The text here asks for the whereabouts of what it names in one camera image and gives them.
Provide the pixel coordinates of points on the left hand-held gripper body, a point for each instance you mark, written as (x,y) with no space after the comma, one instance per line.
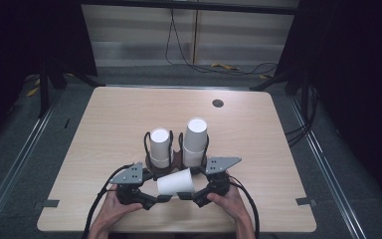
(129,176)

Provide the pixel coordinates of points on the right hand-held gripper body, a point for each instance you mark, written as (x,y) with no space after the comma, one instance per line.
(219,165)

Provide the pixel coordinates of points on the single white paper cup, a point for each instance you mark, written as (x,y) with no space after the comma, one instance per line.
(175,182)

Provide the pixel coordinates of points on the dark brown double cup holder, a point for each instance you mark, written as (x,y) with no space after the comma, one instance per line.
(176,157)

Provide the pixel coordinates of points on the short stack of white cups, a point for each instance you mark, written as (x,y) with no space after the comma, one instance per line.
(160,147)

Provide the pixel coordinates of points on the person's right hand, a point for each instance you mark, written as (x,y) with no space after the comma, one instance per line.
(227,205)

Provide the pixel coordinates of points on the person's left hand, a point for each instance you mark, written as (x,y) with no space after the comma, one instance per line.
(112,214)

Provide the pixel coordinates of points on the tall stack of white cups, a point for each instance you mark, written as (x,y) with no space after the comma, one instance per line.
(195,142)

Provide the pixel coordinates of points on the round dark table grommet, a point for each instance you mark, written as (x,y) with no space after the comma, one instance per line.
(218,103)

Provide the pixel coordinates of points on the grey tape piece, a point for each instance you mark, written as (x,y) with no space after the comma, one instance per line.
(305,201)
(49,203)

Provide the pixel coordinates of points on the yellow floor tape strip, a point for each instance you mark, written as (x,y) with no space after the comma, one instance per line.
(32,92)
(264,76)
(225,66)

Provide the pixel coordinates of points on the black metal stand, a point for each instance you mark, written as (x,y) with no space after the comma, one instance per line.
(303,89)
(43,89)

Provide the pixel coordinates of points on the black metal crossbar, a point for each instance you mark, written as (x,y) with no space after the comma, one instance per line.
(192,6)

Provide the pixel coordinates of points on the black curtain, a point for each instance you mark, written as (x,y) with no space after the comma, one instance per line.
(358,66)
(20,40)

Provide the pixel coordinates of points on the metal floor rail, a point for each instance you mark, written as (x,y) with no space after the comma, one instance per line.
(16,159)
(328,172)

